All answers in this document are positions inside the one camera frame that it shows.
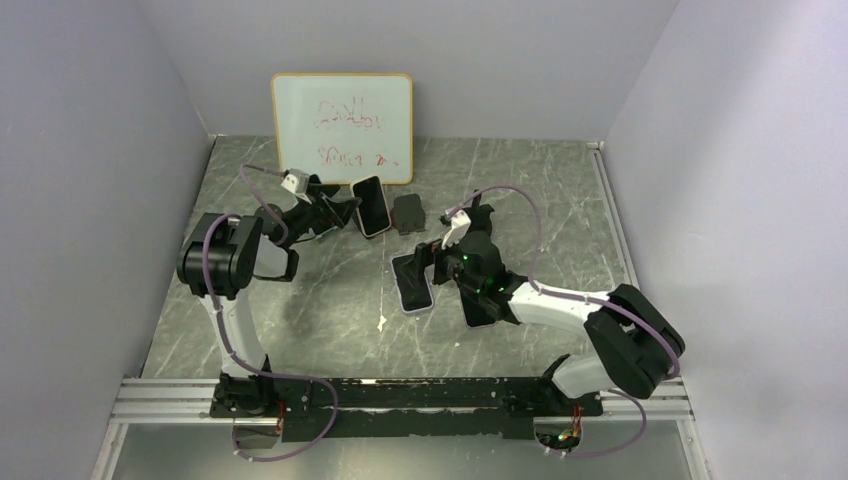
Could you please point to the black round base phone holder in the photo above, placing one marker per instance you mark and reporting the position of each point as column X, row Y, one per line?
column 481, row 225

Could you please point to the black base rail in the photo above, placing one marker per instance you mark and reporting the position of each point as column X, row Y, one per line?
column 510, row 407

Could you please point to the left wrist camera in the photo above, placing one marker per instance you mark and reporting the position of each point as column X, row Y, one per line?
column 296, row 182

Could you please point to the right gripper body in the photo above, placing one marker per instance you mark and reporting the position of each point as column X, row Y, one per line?
column 448, row 265

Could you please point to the yellow framed whiteboard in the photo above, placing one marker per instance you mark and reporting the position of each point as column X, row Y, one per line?
column 345, row 126

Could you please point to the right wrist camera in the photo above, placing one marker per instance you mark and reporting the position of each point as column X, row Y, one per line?
column 458, row 223

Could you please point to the phone with pink case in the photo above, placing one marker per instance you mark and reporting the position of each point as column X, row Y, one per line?
column 478, row 310

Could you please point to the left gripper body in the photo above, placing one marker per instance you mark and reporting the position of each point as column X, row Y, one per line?
column 303, row 216

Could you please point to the phone with beige case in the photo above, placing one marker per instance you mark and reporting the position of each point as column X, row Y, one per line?
column 372, row 213

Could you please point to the phone with lilac case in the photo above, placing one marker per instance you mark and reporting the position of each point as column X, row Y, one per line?
column 412, row 302

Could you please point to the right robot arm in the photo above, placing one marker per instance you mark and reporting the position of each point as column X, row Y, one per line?
column 633, row 347

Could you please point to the dark grey metal phone stand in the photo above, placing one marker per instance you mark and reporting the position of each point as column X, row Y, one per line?
column 408, row 215

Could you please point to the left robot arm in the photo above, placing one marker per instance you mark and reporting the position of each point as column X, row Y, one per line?
column 218, row 262

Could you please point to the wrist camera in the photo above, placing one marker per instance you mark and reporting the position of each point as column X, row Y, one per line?
column 458, row 223
column 296, row 182

